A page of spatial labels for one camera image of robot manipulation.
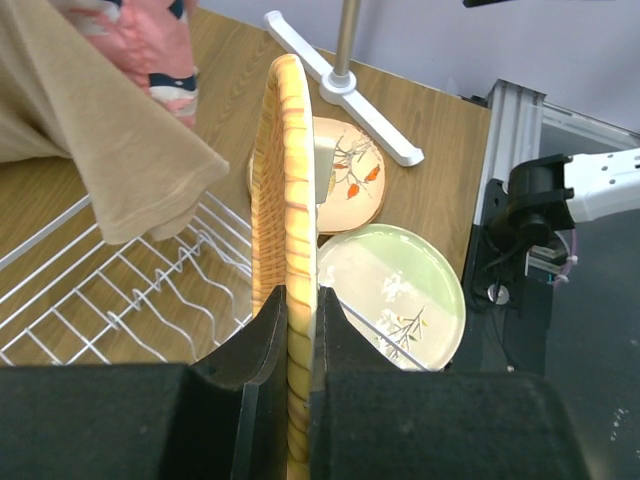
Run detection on cream green floral plate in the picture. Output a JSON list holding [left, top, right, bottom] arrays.
[[318, 224, 466, 371]]

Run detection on white wire dish rack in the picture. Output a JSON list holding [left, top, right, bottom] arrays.
[[1, 194, 253, 366]]

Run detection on beige hanging shirt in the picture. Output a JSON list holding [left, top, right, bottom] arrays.
[[1, 1, 229, 245]]

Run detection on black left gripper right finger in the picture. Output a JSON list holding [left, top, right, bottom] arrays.
[[310, 288, 589, 479]]

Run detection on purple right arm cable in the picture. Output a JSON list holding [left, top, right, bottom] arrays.
[[549, 229, 581, 286]]

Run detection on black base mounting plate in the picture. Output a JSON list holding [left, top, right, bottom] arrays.
[[448, 179, 553, 376]]

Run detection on bird pattern beige plate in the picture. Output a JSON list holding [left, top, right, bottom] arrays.
[[247, 117, 387, 236]]

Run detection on white clothes rack frame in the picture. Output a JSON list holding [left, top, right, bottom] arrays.
[[264, 0, 424, 168]]

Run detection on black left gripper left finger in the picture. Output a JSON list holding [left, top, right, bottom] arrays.
[[1, 287, 287, 479]]

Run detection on pink patterned hanging garment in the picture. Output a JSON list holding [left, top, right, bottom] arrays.
[[52, 0, 199, 129]]

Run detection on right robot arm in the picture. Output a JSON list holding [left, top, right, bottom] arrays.
[[488, 148, 639, 251]]

